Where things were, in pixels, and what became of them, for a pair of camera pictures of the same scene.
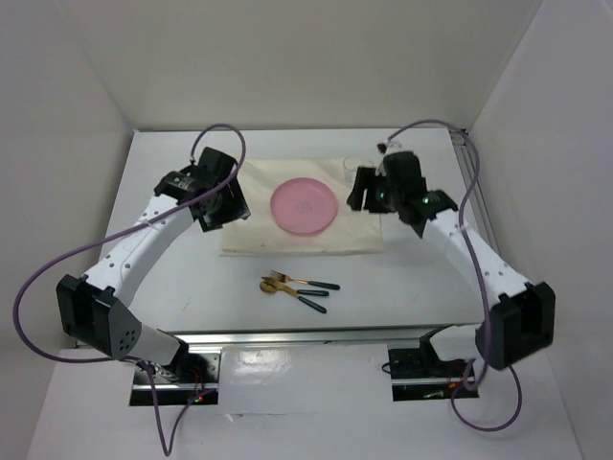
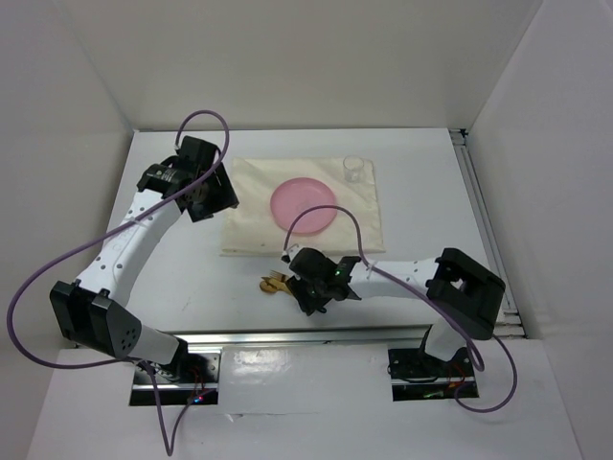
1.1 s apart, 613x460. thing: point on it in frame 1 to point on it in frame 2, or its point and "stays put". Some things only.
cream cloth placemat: [349, 232] stays put
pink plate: [304, 205] stays put
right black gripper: [363, 182] to [306, 303]
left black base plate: [187, 379] stays put
